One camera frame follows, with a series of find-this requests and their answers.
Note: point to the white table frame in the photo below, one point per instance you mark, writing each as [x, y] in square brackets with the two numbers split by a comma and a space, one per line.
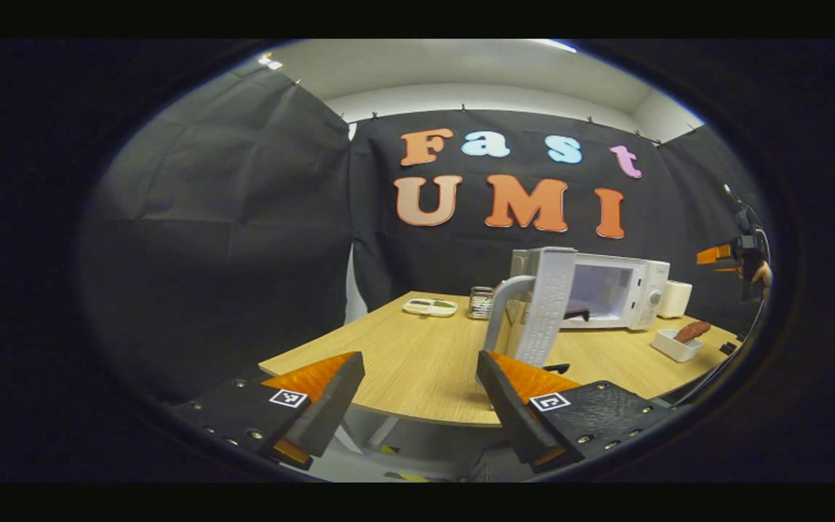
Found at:
[385, 433]

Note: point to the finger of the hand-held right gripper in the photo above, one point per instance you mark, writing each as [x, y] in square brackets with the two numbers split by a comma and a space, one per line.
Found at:
[713, 254]

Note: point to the white divided sauce plate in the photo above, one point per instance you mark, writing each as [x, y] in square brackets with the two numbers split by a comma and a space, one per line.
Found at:
[428, 307]

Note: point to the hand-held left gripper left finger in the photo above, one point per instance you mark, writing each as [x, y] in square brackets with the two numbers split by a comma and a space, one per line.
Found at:
[330, 406]

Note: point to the ceiling light strip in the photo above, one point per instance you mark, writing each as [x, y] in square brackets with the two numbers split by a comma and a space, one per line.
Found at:
[555, 45]
[269, 62]

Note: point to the brown sausage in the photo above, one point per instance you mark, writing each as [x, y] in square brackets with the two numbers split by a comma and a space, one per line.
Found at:
[691, 331]

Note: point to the white rectangular dish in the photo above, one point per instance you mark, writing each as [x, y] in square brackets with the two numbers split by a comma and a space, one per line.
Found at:
[671, 348]

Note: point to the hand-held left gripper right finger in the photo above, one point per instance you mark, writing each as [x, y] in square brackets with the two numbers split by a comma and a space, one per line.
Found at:
[508, 413]

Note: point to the black backdrop cloth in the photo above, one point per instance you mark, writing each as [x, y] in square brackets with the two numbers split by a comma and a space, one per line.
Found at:
[207, 254]

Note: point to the white microwave oven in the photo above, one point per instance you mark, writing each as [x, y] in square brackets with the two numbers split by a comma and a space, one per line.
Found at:
[635, 290]

